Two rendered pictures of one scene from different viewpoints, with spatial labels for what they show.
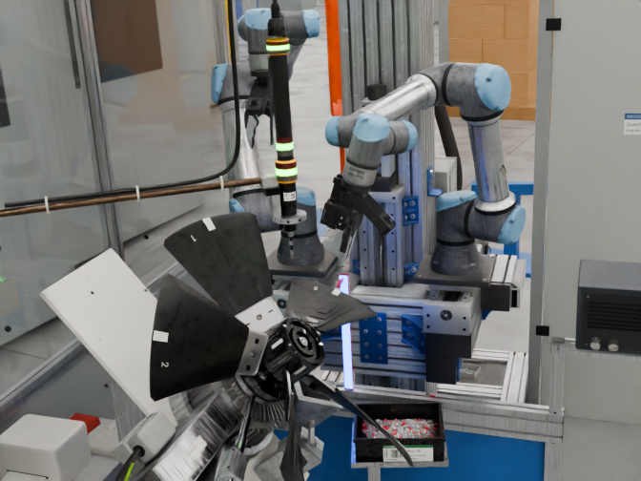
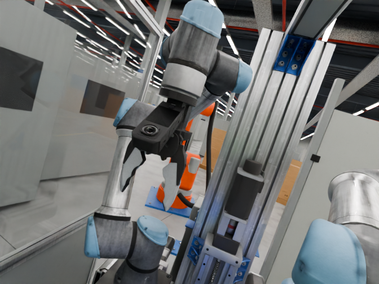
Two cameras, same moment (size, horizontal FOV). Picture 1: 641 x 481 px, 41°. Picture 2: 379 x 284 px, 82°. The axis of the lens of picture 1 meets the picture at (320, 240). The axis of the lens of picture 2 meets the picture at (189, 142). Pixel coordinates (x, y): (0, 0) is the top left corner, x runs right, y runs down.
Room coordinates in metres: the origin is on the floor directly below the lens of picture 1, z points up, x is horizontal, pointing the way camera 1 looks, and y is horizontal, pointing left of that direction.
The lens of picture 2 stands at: (1.86, 0.13, 1.64)
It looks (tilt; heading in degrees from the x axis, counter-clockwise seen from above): 6 degrees down; 353
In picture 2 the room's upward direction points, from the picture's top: 18 degrees clockwise
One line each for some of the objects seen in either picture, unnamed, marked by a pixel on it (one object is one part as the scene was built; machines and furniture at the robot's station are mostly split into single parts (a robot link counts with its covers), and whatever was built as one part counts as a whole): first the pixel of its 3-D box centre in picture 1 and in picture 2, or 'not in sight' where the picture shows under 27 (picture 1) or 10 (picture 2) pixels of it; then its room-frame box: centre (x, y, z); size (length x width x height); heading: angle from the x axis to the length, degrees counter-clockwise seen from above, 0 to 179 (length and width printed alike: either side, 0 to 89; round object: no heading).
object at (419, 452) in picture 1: (399, 432); not in sight; (1.82, -0.16, 0.84); 0.22 x 0.17 x 0.07; 85
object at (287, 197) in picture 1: (282, 121); not in sight; (1.69, 0.06, 1.65); 0.04 x 0.04 x 0.46
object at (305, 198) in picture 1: (295, 208); (147, 239); (2.56, 0.07, 1.20); 0.13 x 0.12 x 0.14; 105
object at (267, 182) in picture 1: (283, 197); not in sight; (1.69, 0.07, 1.50); 0.09 x 0.07 x 0.10; 106
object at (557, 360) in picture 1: (556, 375); not in sight; (1.85, -0.56, 0.96); 0.03 x 0.03 x 0.20; 71
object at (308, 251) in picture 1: (299, 242); (139, 269); (2.56, 0.07, 1.09); 0.15 x 0.15 x 0.10
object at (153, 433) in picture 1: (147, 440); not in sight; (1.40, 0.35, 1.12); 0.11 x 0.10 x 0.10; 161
